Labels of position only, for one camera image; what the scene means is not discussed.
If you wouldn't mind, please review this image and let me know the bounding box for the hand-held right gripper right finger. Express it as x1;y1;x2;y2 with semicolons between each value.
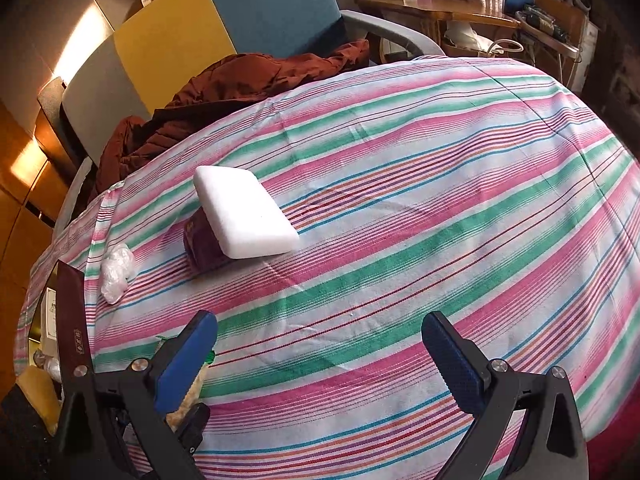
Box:
421;311;590;480

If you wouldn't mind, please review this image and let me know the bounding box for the yellow sponge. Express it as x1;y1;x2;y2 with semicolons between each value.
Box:
15;365;63;436

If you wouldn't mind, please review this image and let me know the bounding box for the wooden side table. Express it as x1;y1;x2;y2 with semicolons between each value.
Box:
356;0;522;61

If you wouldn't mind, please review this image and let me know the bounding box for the wooden cabinet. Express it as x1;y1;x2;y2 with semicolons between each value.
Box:
0;100;76;286

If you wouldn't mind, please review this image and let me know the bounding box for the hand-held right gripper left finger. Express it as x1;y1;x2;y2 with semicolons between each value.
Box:
55;310;219;480

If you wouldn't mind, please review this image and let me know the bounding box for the basket with white bag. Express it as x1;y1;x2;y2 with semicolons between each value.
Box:
442;25;523;58

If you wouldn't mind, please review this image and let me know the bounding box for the white foam block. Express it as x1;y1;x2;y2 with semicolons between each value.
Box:
193;165;301;261

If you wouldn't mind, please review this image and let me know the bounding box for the small plastic bag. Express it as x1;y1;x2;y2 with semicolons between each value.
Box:
100;243;139;305

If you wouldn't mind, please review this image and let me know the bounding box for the pink green striped blanket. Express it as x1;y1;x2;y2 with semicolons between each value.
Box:
14;57;640;480

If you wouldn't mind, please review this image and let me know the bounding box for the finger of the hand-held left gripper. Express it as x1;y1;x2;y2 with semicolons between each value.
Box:
172;401;211;461

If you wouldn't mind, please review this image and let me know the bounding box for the yellow green snack packet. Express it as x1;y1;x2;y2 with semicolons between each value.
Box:
156;335;217;433

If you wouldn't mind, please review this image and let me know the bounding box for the dark red storage box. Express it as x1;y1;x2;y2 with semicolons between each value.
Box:
15;260;96;411

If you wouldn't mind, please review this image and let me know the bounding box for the yellow blue grey sofa chair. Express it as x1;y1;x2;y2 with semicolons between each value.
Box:
37;0;446;201

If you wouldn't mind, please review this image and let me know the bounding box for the small white box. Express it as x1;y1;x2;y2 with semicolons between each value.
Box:
40;287;63;341

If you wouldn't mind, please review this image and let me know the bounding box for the brown padded jacket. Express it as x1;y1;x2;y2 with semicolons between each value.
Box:
87;39;371;206

